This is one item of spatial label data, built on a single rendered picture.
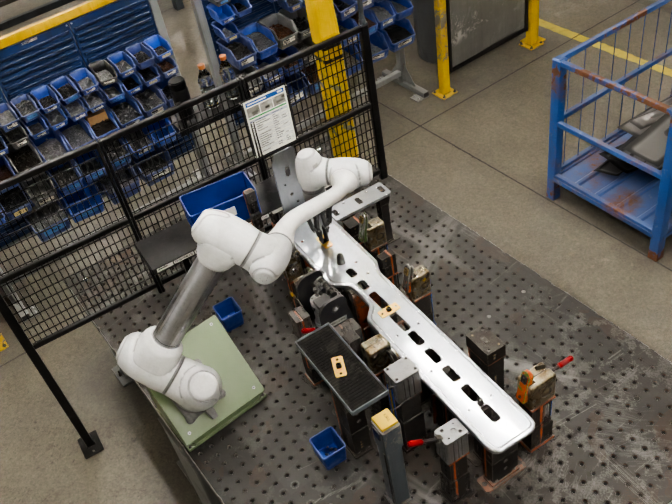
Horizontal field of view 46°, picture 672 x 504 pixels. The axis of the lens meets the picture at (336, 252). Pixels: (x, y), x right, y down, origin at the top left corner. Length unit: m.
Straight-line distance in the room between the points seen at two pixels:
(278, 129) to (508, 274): 1.19
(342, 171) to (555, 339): 1.08
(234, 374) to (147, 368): 0.42
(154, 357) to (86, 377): 1.75
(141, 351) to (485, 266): 1.54
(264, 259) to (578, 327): 1.38
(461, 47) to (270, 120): 2.66
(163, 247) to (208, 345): 0.55
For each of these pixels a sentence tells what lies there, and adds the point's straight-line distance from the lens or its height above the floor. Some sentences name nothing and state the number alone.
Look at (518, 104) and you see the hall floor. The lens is 5.78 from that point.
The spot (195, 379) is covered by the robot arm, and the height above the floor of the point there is 1.08.
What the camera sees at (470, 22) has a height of 0.45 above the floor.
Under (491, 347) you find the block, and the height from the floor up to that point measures 1.03.
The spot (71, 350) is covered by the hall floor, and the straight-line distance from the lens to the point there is 4.70.
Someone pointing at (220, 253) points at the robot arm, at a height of 1.54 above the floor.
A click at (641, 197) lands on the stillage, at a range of 4.74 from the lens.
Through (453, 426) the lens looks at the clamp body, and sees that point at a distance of 2.54.
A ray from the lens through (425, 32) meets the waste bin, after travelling 6.20.
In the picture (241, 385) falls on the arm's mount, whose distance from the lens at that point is 3.11.
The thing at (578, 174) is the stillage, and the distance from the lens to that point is 4.87.
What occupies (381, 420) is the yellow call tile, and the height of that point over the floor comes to 1.16.
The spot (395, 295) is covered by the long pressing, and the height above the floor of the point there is 1.00.
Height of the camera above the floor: 3.16
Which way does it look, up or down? 42 degrees down
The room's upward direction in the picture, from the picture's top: 12 degrees counter-clockwise
